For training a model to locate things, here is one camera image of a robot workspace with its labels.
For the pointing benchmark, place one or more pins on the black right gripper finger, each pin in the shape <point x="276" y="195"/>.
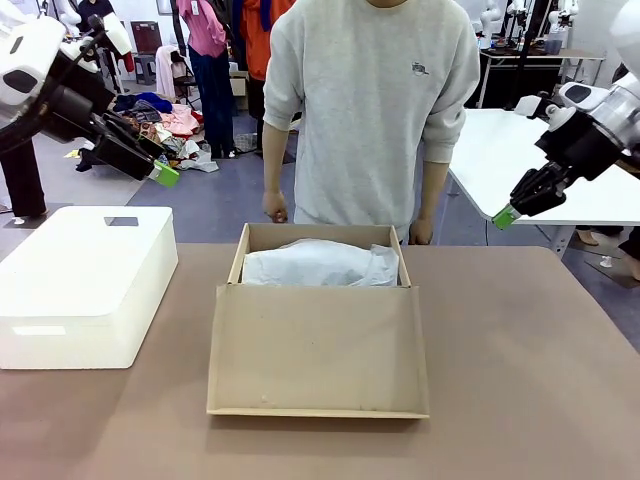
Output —
<point x="537" y="182"/>
<point x="535" y="205"/>

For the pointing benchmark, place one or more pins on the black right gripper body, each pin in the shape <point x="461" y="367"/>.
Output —
<point x="582" y="147"/>

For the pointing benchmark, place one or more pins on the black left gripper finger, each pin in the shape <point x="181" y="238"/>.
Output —
<point x="132" y="135"/>
<point x="130" y="162"/>

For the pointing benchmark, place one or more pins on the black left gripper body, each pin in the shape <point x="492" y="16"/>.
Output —
<point x="75" y="110"/>

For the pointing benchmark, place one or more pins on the white tissue paper sheet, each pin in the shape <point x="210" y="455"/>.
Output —
<point x="320" y="262"/>

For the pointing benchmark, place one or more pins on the person's left forearm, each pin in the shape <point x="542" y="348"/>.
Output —
<point x="432" y="190"/>

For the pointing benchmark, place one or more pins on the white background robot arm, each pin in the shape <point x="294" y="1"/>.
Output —
<point x="487" y="22"/>

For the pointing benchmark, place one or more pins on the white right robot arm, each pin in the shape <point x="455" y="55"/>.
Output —
<point x="625" y="75"/>

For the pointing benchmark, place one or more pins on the person's right forearm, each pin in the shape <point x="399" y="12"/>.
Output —
<point x="275" y="155"/>

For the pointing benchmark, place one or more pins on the white plastic storage box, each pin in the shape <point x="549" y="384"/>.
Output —
<point x="75" y="290"/>

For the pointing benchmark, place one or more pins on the brown cardboard shoe box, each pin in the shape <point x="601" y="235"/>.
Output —
<point x="317" y="350"/>

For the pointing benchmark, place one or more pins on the person's left hand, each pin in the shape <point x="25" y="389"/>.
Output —
<point x="421" y="231"/>

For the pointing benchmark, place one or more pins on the person's right hand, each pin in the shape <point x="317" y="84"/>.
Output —
<point x="275" y="206"/>

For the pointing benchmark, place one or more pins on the pile of colourful clothes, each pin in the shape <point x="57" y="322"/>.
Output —
<point x="165" y="125"/>

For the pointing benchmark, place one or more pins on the white background table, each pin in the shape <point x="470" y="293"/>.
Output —
<point x="500" y="165"/>

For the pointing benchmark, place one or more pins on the white garment on chair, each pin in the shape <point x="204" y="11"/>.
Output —
<point x="167" y="70"/>

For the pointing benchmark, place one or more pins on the bystander with dark trousers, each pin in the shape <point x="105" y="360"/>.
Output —
<point x="22" y="175"/>

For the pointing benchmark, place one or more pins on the dark red chair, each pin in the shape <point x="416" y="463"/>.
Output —
<point x="146" y="40"/>

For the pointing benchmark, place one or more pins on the bystander in black clothes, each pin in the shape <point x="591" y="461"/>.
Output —
<point x="95" y="10"/>

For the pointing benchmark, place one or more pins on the long white workbench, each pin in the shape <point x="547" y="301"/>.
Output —
<point x="540" y="54"/>

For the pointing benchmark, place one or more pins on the mannequin with pink shirt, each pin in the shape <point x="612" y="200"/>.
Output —
<point x="210" y="60"/>

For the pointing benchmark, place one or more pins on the black tripod pole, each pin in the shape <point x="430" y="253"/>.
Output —
<point x="525" y="50"/>

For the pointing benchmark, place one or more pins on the orange jacket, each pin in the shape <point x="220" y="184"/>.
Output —
<point x="256" y="40"/>

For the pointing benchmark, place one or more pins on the person's grey sweatshirt torso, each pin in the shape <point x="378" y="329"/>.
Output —
<point x="370" y="110"/>

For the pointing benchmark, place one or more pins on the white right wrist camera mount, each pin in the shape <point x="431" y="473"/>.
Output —
<point x="542" y="112"/>

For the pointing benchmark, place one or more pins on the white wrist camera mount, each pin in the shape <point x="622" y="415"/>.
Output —
<point x="112" y="35"/>
<point x="542" y="112"/>

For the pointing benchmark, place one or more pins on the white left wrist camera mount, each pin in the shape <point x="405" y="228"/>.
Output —
<point x="112" y="35"/>

